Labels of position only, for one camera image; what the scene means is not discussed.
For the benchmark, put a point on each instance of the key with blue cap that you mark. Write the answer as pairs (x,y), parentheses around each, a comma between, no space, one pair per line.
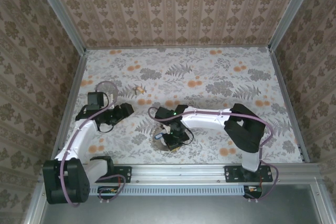
(157,136)

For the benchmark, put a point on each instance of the aluminium frame post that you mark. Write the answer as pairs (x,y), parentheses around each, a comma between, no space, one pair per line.
(59,11)
(292,11)

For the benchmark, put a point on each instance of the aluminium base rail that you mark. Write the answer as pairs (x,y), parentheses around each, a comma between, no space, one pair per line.
(170,172)

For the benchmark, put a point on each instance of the aluminium back rail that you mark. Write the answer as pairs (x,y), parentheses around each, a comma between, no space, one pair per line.
(178,48)

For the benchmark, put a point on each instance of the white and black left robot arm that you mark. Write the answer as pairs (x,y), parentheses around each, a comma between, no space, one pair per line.
(78,140)

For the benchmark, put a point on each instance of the grey metal panel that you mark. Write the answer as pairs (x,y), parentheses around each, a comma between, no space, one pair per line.
(170,211)

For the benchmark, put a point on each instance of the large keyring with many keys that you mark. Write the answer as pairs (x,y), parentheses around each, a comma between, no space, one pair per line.
(158,145)

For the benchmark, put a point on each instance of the aluminium side rail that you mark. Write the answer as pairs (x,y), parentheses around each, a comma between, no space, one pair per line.
(286,93)
(71,90)

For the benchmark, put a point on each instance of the small brass key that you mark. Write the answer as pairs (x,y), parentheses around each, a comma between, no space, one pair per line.
(140,89)

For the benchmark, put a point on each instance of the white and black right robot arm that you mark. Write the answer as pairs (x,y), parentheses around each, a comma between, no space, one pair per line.
(204,121)

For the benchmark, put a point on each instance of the small wiring connector board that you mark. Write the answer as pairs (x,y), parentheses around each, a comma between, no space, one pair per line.
(254,190)
(107,190)

